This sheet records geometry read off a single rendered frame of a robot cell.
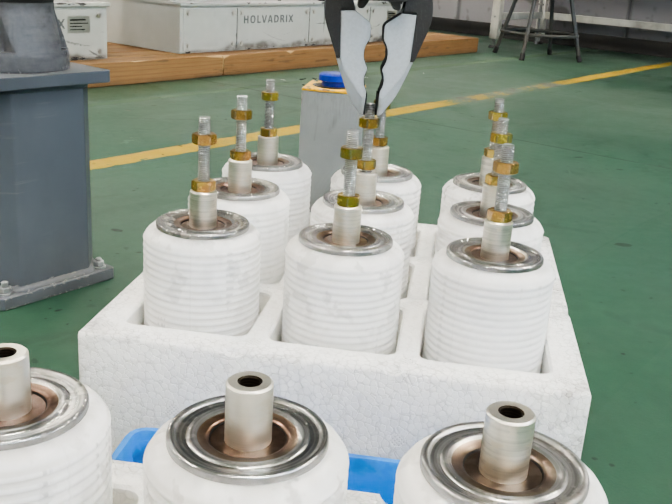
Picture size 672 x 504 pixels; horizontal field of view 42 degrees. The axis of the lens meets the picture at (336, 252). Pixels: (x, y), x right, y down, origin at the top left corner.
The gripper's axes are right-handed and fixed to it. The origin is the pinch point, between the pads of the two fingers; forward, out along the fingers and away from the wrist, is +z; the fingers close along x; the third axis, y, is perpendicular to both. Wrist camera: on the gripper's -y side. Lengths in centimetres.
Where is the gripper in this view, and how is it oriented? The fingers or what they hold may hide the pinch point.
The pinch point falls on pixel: (371, 101)
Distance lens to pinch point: 78.5
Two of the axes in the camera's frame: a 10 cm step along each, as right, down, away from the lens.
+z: -0.6, 9.4, 3.2
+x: -10.0, -0.4, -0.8
